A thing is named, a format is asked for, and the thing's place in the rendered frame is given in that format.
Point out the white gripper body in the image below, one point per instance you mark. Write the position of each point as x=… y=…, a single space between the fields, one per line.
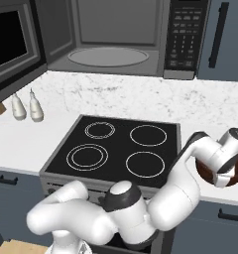
x=224 y=180

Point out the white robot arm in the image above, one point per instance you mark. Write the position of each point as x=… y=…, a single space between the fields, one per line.
x=74 y=216

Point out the brown bowl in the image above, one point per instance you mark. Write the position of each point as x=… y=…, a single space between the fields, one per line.
x=207 y=173

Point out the blue-grey cupboard door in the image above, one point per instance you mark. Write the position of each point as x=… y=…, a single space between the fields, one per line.
x=235 y=39

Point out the grey microwave oven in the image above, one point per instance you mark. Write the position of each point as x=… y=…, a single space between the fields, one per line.
x=183 y=36

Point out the grey microwave turntable plate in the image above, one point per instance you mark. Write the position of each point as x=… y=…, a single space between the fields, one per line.
x=107 y=57

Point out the microwave door with dark window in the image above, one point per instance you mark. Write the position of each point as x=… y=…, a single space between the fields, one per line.
x=12 y=43

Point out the blue-grey drawer front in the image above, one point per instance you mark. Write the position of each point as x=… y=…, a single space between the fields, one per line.
x=12 y=205
x=216 y=234

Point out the black hob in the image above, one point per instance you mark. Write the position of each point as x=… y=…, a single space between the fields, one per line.
x=121 y=145

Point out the white bottle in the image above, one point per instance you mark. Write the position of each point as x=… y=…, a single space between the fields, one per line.
x=36 y=107
x=18 y=107

